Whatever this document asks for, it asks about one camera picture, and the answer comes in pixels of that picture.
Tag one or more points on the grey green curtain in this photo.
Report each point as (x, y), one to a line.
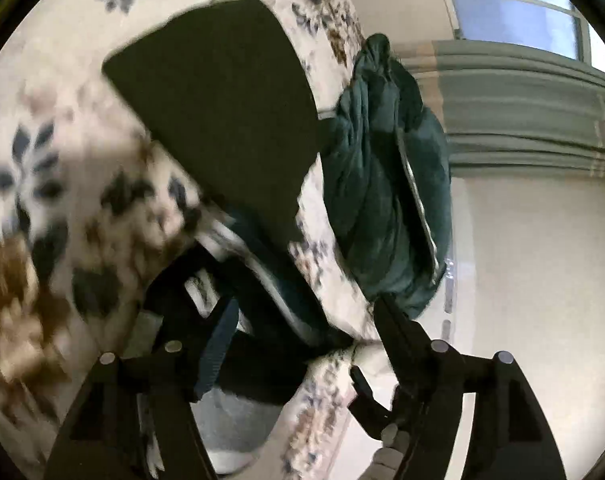
(510, 110)

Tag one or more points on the striped black grey knit sweater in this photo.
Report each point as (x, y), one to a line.
(248, 323)

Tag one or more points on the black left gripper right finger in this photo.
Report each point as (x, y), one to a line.
(510, 437)

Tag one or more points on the right hand in white glove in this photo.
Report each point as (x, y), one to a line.
(386, 460)

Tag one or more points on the floral patterned bed sheet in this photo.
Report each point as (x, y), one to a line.
(103, 207)

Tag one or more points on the black folded garment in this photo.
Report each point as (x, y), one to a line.
(222, 89)

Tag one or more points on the window with white frame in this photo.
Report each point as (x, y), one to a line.
(555, 26)

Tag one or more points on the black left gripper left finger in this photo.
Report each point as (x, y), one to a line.
(101, 437)

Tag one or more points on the dark green quilted jacket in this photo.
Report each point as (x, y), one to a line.
(387, 183)

